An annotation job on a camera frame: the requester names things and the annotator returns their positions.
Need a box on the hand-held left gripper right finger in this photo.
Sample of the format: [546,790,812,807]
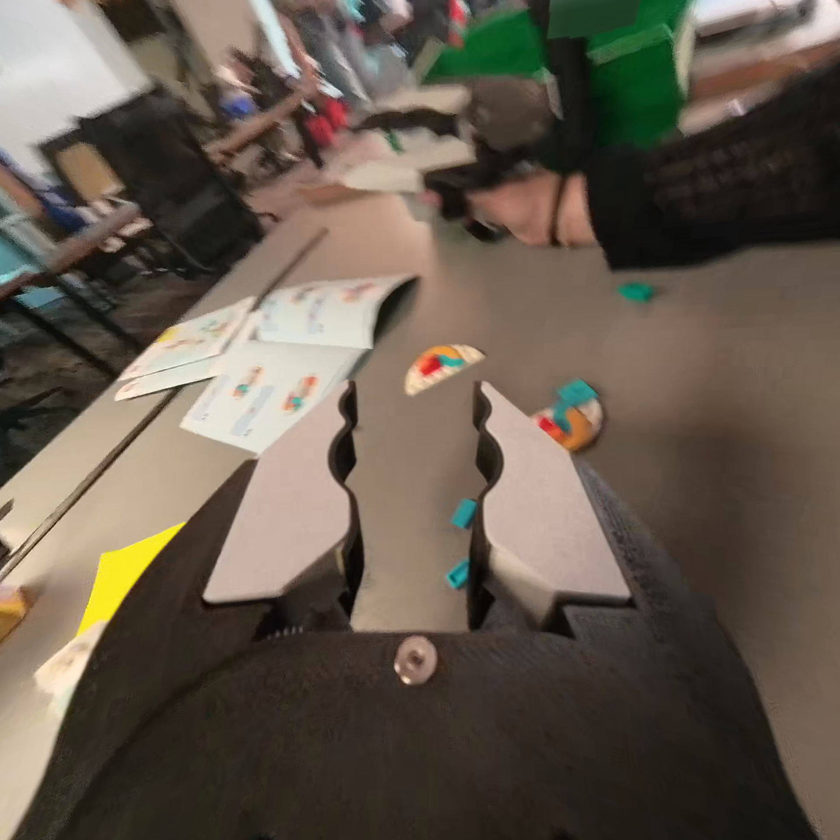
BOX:
[470,381,635,628]

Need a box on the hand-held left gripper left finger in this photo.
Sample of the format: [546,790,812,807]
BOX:
[203,381,362,605]

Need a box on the round orange lego assembly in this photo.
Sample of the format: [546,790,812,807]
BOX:
[530,378,605,453]

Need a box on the green plastic bin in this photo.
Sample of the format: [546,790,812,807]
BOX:
[423,0,697,153]

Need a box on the half-round lego assembly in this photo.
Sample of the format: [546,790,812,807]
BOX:
[403,344,487,396]

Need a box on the person's right hand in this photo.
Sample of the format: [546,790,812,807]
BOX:
[502,172,567,248]

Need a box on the open instruction booklet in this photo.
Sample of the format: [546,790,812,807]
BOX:
[180,274,421,455]

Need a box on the yellow paper sheet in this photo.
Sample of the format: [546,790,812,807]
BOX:
[77,521,189,637]

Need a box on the thin instruction leaflet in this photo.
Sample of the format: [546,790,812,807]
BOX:
[115,297,258,403]

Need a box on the crumpled white paper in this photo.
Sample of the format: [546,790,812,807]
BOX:
[35,620,110,714]

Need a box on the black mesh chair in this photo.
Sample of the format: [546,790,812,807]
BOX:
[38,91,265,280]

